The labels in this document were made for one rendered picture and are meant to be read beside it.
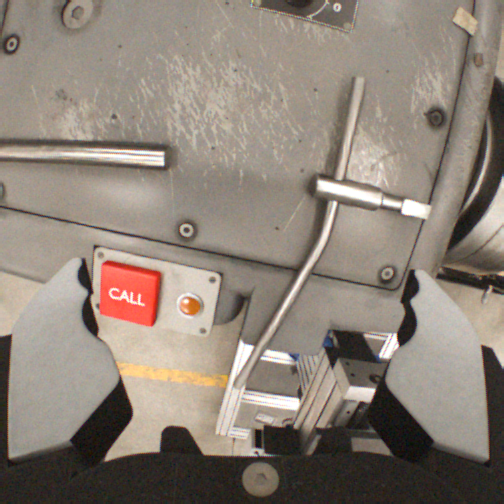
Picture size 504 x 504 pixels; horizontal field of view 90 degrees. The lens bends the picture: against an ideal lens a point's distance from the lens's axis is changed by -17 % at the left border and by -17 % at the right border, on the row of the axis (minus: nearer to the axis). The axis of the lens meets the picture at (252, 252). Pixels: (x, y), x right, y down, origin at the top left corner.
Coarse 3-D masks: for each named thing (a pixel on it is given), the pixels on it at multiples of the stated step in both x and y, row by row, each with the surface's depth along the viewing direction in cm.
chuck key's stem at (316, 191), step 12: (312, 180) 26; (324, 180) 25; (336, 180) 25; (348, 180) 26; (312, 192) 26; (324, 192) 25; (336, 192) 25; (348, 192) 25; (360, 192) 25; (372, 192) 25; (348, 204) 26; (360, 204) 25; (372, 204) 25; (384, 204) 26; (396, 204) 26; (408, 204) 26; (420, 204) 26; (420, 216) 26
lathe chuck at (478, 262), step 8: (496, 232) 32; (496, 240) 33; (480, 248) 34; (488, 248) 34; (496, 248) 34; (472, 256) 36; (480, 256) 36; (488, 256) 35; (496, 256) 35; (448, 264) 41; (456, 264) 40; (464, 264) 39; (472, 264) 38; (480, 264) 38; (488, 264) 37; (496, 264) 37; (472, 272) 43; (480, 272) 41; (488, 272) 40; (496, 272) 39
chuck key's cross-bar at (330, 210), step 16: (352, 80) 23; (352, 96) 23; (352, 112) 23; (352, 128) 24; (352, 144) 24; (336, 160) 25; (336, 176) 25; (336, 208) 26; (320, 224) 27; (320, 240) 27; (320, 256) 28; (304, 272) 28; (288, 288) 29; (288, 304) 29; (272, 320) 30; (272, 336) 30; (256, 352) 31; (240, 384) 32
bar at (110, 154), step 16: (0, 144) 23; (16, 144) 24; (32, 144) 24; (48, 144) 24; (64, 144) 24; (80, 144) 24; (96, 144) 24; (112, 144) 24; (128, 144) 24; (144, 144) 24; (0, 160) 24; (16, 160) 24; (32, 160) 24; (48, 160) 24; (64, 160) 24; (80, 160) 24; (96, 160) 24; (112, 160) 24; (128, 160) 24; (144, 160) 24; (160, 160) 24
